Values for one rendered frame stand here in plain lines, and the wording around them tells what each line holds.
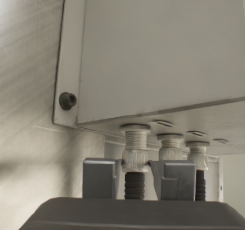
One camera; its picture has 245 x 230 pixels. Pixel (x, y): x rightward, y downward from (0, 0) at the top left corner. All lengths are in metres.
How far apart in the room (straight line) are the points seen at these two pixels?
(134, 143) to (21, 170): 0.06
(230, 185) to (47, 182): 3.87
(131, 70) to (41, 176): 0.07
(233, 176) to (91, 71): 3.75
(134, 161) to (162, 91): 0.04
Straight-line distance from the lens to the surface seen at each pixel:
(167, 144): 0.21
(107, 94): 0.18
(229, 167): 3.84
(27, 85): 0.18
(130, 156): 0.17
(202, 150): 0.24
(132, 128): 0.17
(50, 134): 0.18
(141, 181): 0.18
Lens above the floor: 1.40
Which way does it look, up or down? 45 degrees up
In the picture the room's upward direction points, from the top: 45 degrees clockwise
